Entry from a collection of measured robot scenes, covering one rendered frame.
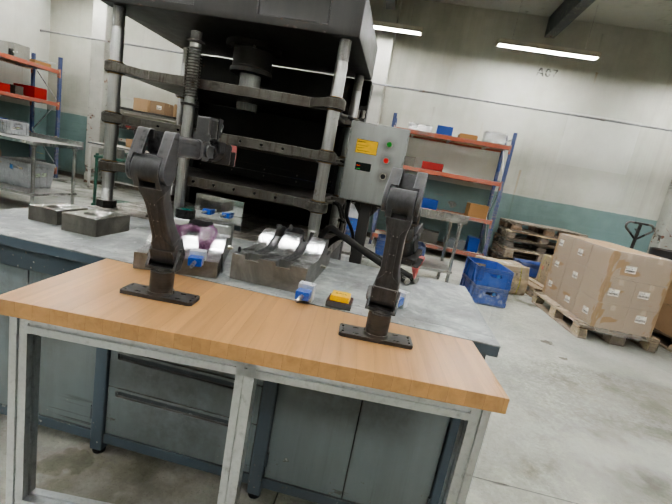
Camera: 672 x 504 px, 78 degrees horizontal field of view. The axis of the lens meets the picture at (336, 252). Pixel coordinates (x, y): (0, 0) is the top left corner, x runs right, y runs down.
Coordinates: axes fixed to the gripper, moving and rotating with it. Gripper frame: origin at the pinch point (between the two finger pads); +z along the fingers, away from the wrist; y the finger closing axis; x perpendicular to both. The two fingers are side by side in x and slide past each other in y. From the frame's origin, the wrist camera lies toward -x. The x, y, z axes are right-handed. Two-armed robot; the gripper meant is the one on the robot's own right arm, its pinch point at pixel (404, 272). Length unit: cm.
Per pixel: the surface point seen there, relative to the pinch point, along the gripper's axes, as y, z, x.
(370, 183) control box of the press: 49, 10, -67
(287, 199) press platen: 84, 13, -42
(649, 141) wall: -122, 236, -742
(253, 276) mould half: 42, -5, 29
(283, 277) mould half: 32.1, -5.2, 24.6
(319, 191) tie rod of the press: 66, 6, -45
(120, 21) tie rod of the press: 172, -69, -42
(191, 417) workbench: 55, 41, 63
